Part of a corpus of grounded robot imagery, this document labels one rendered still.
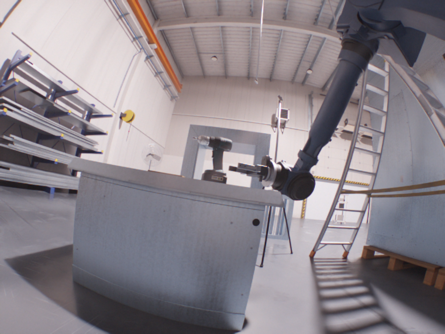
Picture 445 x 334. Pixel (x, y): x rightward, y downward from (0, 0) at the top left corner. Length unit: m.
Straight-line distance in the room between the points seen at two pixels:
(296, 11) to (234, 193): 8.85
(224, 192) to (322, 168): 10.93
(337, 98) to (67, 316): 1.52
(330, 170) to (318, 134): 10.76
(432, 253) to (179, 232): 2.15
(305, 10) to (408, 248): 8.61
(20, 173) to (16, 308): 3.16
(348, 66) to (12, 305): 1.80
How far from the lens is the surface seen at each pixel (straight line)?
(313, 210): 11.43
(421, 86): 2.03
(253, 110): 11.64
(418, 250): 2.37
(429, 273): 2.16
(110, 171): 0.88
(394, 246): 2.62
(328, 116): 1.02
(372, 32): 1.05
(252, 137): 2.79
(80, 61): 6.21
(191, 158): 2.79
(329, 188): 11.83
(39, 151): 4.18
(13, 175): 3.92
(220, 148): 0.94
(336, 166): 11.99
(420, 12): 0.78
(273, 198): 0.75
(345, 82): 1.05
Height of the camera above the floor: 0.60
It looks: 9 degrees up
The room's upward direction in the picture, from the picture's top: 9 degrees clockwise
